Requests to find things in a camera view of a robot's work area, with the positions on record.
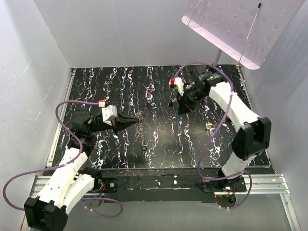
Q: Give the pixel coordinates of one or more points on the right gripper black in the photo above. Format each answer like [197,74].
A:
[184,106]

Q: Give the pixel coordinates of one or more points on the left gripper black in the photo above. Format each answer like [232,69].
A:
[122,122]

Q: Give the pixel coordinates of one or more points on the metal key organizer disc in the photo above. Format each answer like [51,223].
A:
[141,132]

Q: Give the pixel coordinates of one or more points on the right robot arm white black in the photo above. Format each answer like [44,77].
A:
[252,131]

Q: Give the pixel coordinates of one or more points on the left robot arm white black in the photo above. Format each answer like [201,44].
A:
[49,210]

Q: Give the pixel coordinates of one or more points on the small beige cup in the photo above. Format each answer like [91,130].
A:
[209,126]

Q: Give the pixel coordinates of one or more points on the purple music stand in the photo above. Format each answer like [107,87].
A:
[246,30]

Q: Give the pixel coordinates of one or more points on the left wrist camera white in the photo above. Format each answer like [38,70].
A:
[109,114]

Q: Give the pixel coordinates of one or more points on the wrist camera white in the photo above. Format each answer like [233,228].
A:
[109,114]
[176,82]

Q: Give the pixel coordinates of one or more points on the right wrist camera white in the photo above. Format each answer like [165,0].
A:
[176,82]

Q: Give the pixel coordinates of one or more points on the ice cream keychain toy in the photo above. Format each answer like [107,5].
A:
[149,97]

